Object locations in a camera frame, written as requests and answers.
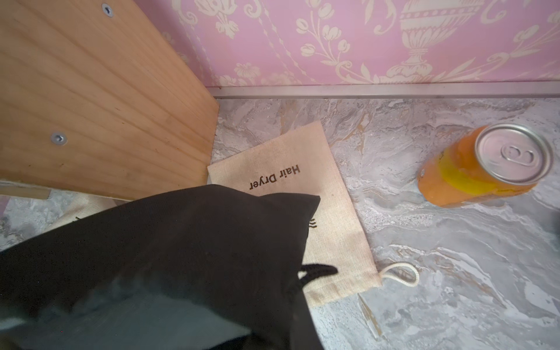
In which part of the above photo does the orange drink can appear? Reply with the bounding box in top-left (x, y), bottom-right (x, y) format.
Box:
top-left (417, 123), bottom-right (554, 208)

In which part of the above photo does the beige pouch under black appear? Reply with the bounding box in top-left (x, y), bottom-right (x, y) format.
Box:
top-left (206, 121), bottom-right (421, 308)

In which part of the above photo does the black drawstring pouch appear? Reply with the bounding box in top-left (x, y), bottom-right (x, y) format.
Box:
top-left (1, 185), bottom-right (338, 349)

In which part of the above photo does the wooden two-tier shelf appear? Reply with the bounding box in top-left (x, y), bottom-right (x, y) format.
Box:
top-left (1, 1), bottom-right (219, 200)

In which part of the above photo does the beige linen drawstring bag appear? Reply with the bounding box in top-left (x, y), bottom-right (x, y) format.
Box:
top-left (46, 193), bottom-right (117, 232)

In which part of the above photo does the white hair dryer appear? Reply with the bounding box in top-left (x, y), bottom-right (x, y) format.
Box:
top-left (1, 292), bottom-right (250, 349)

